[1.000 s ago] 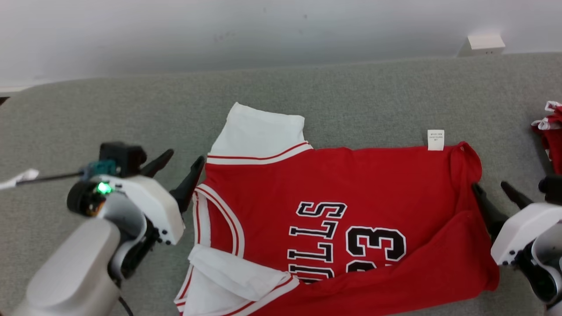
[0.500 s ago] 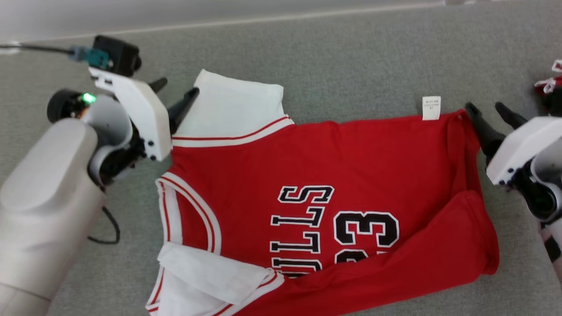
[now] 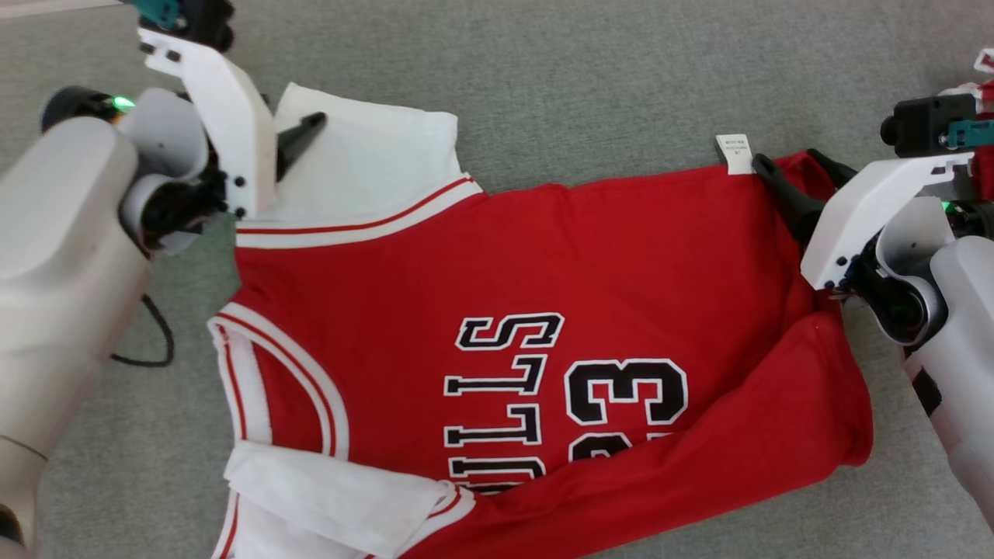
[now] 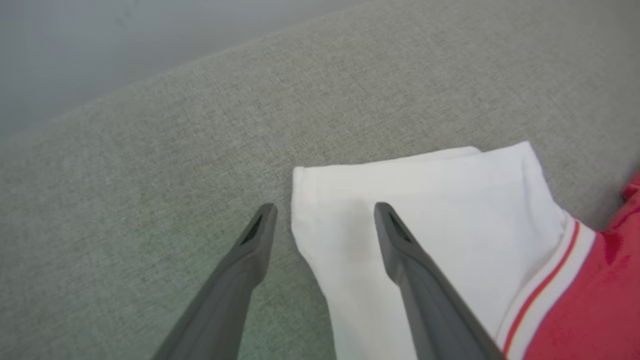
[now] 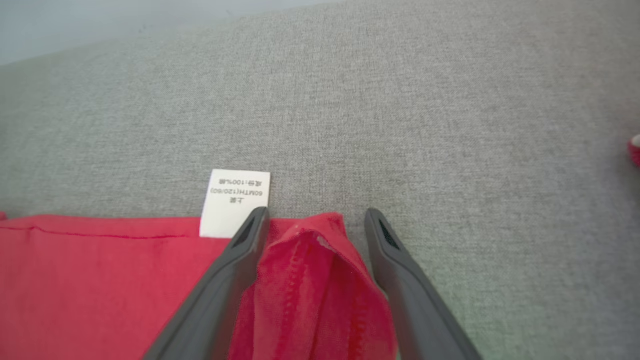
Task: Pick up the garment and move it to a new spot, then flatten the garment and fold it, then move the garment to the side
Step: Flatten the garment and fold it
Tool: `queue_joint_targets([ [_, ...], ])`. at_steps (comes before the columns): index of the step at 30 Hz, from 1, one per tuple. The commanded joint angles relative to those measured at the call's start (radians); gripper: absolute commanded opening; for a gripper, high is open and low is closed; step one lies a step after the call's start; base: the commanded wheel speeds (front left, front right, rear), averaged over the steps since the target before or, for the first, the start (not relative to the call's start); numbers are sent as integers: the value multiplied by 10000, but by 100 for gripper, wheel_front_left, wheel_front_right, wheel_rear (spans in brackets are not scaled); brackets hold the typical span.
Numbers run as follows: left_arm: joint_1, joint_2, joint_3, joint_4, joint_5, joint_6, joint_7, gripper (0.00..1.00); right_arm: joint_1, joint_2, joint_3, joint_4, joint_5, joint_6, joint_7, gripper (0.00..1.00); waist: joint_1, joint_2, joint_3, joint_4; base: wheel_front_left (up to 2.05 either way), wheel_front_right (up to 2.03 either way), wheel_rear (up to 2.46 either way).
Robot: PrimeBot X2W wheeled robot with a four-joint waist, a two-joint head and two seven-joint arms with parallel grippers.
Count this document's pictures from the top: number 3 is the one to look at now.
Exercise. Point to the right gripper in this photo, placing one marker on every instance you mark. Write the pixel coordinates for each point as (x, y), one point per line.
(862, 210)

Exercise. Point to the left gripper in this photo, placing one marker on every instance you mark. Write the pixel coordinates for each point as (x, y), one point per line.
(233, 124)

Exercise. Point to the red basketball jersey white sleeves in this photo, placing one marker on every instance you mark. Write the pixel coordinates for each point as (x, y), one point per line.
(621, 272)

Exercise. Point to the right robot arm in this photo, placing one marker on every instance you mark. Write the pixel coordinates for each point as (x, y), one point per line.
(963, 349)

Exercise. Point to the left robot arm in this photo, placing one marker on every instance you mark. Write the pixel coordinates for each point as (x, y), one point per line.
(62, 272)

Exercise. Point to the grey fabric sofa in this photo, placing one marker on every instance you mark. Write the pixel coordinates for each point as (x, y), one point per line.
(582, 78)

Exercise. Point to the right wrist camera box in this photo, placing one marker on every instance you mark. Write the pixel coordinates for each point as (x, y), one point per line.
(916, 124)

